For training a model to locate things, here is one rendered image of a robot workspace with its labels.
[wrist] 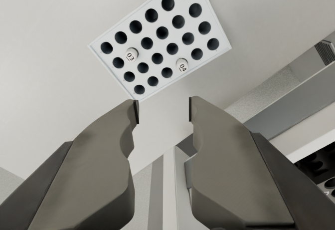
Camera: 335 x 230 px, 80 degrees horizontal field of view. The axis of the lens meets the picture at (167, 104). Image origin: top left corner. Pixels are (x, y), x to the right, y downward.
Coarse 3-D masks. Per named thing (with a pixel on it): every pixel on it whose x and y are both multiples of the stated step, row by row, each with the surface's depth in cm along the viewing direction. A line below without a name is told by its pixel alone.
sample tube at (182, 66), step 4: (180, 60) 21; (184, 60) 21; (176, 64) 21; (180, 64) 20; (184, 64) 20; (176, 68) 21; (180, 68) 21; (184, 68) 21; (180, 72) 21; (184, 72) 21
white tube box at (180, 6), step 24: (168, 0) 22; (192, 0) 19; (120, 24) 20; (144, 24) 20; (168, 24) 20; (192, 24) 20; (216, 24) 20; (96, 48) 21; (120, 48) 21; (144, 48) 21; (168, 48) 23; (192, 48) 21; (216, 48) 21; (120, 72) 22; (144, 72) 23; (168, 72) 24; (144, 96) 24
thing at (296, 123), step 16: (320, 80) 17; (288, 96) 19; (304, 96) 17; (320, 96) 16; (272, 112) 19; (288, 112) 17; (304, 112) 16; (320, 112) 16; (256, 128) 19; (272, 128) 17; (288, 128) 16; (304, 128) 16; (320, 128) 15; (272, 144) 17; (288, 144) 16; (304, 144) 15; (320, 144) 15
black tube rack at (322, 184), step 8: (320, 152) 18; (328, 152) 18; (304, 160) 19; (312, 160) 19; (320, 160) 19; (328, 160) 19; (304, 168) 18; (312, 168) 19; (320, 168) 19; (328, 168) 19; (312, 176) 18; (320, 176) 16; (328, 176) 16; (320, 184) 16; (328, 184) 17; (328, 192) 16
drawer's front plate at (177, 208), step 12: (168, 156) 23; (180, 156) 23; (168, 168) 22; (180, 168) 22; (168, 180) 20; (180, 180) 20; (168, 192) 19; (180, 192) 19; (168, 204) 18; (180, 204) 18; (168, 216) 17; (180, 216) 17; (192, 216) 18; (168, 228) 16; (180, 228) 16; (192, 228) 17; (204, 228) 18
